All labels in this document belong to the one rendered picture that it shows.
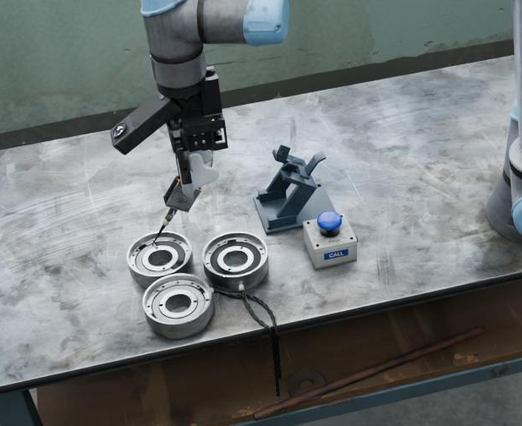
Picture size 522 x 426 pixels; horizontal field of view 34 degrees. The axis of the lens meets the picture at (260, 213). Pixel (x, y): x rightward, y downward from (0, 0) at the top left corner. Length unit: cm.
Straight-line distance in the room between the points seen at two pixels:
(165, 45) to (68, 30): 175
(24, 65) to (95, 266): 161
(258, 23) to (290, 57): 196
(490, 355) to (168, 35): 83
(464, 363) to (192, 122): 67
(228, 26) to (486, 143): 68
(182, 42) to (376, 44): 204
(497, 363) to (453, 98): 53
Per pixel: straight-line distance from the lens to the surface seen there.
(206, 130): 124
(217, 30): 113
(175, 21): 114
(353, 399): 154
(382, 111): 171
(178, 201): 134
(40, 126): 309
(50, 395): 160
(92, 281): 141
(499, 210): 144
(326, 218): 134
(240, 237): 139
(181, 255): 137
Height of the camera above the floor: 176
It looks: 41 degrees down
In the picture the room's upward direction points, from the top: 5 degrees counter-clockwise
